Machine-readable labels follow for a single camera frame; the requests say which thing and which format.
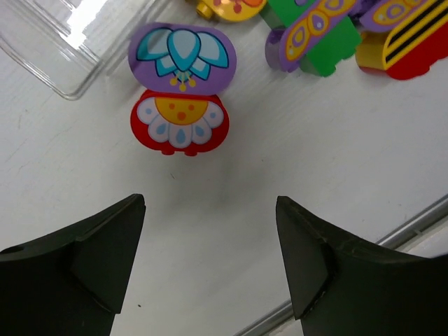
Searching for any green purple butterfly lego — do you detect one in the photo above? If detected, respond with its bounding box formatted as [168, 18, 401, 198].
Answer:
[261, 0, 361, 77]

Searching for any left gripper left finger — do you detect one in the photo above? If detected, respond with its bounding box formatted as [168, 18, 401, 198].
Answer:
[1, 194, 146, 335]

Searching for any purple lotus lego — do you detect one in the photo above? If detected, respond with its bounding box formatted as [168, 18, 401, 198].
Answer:
[127, 22, 237, 96]

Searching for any clear plastic container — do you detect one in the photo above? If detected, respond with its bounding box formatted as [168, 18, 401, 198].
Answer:
[1, 1, 163, 101]

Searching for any yellow flower lego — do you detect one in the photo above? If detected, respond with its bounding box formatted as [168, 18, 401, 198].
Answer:
[192, 0, 267, 22]

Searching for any red flower lego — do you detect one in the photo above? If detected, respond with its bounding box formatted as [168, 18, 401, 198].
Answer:
[130, 90, 230, 156]

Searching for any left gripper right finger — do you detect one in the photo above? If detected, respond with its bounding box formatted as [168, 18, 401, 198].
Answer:
[276, 196, 447, 335]

